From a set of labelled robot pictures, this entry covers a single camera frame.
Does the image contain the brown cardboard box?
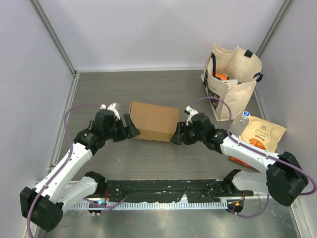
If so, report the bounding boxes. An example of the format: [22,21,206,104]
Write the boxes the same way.
[129,101,180,142]

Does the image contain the white box in bag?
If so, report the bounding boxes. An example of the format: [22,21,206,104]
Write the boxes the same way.
[222,79,239,87]

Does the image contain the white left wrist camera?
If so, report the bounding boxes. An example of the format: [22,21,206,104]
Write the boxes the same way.
[100,102,121,120]

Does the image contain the aluminium frame rail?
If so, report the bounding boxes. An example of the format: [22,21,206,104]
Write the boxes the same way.
[31,178,303,201]

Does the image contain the clear plastic water bottle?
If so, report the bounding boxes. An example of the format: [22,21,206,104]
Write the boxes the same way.
[229,111,250,137]

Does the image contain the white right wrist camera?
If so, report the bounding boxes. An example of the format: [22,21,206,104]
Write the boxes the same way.
[184,106,198,126]

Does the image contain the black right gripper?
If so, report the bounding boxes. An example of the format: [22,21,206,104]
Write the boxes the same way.
[170,122,205,145]

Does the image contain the orange item in bag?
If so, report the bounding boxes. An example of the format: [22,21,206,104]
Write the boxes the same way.
[215,73,229,81]

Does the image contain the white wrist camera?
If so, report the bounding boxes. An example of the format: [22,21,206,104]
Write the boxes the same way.
[100,102,121,120]
[184,106,198,126]

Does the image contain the white slotted cable duct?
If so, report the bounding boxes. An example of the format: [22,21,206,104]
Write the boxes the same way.
[69,199,228,212]

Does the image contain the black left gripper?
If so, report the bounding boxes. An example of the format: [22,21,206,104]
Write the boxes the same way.
[104,114,140,142]

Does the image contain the orange chips bag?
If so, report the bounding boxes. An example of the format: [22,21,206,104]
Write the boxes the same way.
[239,116,287,152]

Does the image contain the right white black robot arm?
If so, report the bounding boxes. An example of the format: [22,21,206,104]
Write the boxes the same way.
[170,113,309,206]

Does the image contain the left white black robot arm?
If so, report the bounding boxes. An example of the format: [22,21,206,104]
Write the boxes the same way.
[19,108,140,237]

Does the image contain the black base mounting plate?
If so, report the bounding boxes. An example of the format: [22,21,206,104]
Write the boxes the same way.
[106,179,254,203]

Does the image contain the beige canvas tote bag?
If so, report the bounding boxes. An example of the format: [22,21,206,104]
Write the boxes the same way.
[201,45,263,121]

